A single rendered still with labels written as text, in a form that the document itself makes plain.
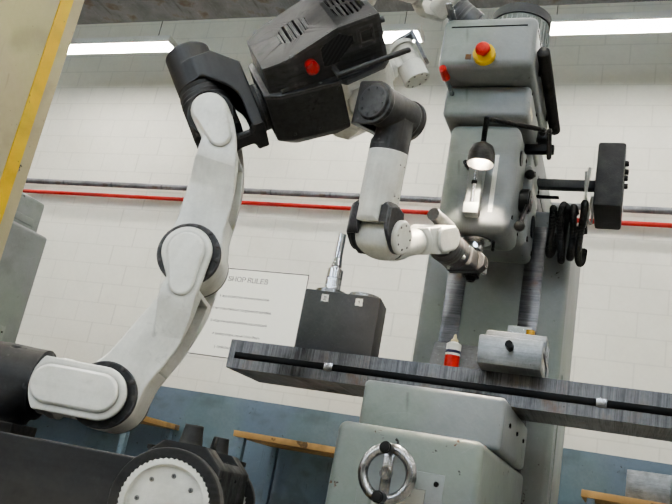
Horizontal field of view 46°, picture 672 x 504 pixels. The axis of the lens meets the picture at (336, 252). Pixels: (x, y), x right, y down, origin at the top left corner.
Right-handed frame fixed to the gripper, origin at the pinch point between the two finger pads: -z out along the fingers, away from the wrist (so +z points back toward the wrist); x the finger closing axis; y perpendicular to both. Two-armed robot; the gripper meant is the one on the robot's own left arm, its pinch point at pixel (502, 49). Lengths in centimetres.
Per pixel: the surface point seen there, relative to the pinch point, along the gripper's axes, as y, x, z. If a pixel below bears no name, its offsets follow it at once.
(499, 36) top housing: -12.5, 21.0, 0.9
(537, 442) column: -79, -25, -84
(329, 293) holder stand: -89, -15, -10
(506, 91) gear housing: -19.3, 13.5, -10.2
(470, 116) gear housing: -29.8, 8.7, -7.1
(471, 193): -49, 11, -21
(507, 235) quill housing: -49, 7, -36
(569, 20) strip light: 271, -298, 7
